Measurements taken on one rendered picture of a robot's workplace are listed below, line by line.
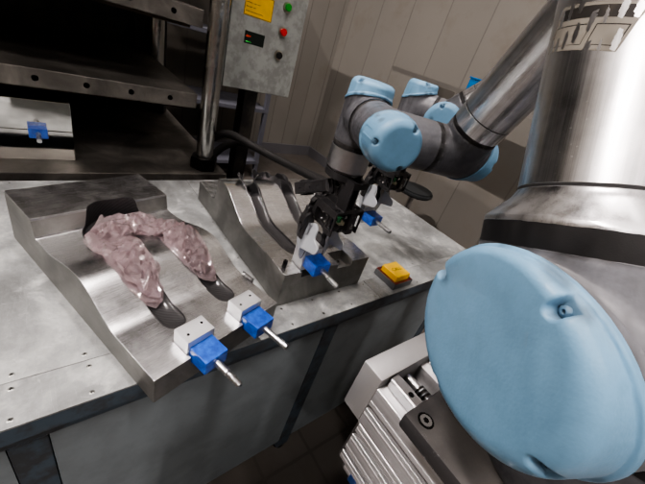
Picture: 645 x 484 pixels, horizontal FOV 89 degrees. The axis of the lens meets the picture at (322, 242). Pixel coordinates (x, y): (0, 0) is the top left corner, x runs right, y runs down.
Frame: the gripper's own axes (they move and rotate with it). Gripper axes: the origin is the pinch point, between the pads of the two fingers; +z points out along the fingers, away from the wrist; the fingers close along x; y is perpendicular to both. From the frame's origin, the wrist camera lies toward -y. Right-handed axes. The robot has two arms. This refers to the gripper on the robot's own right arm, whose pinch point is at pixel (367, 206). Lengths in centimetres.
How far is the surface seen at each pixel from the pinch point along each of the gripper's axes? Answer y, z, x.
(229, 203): -14.5, 4.7, -36.0
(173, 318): 15, 10, -58
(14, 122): -66, 6, -77
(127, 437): 16, 40, -66
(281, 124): -287, 59, 155
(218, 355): 26, 8, -55
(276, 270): 11.3, 6.9, -36.0
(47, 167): -60, 16, -71
